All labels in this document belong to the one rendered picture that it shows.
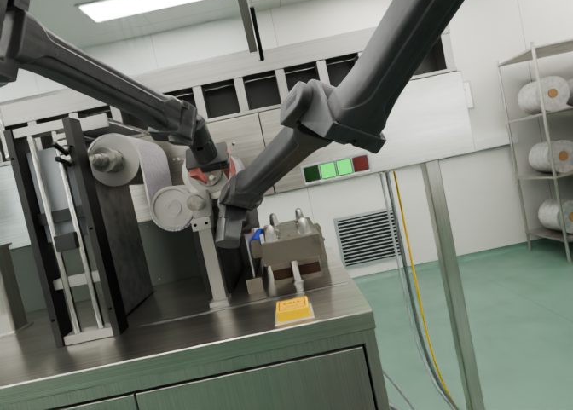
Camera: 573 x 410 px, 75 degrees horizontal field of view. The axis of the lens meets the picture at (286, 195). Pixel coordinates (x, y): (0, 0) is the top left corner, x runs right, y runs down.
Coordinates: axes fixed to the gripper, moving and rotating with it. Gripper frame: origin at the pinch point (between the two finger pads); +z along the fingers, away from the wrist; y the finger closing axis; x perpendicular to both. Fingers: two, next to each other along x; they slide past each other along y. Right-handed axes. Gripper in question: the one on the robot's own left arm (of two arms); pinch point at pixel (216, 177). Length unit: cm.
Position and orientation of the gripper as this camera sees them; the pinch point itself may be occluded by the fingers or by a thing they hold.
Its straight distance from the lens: 99.9
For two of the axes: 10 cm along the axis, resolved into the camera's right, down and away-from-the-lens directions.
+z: 1.3, 5.8, 8.0
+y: 9.8, -2.0, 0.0
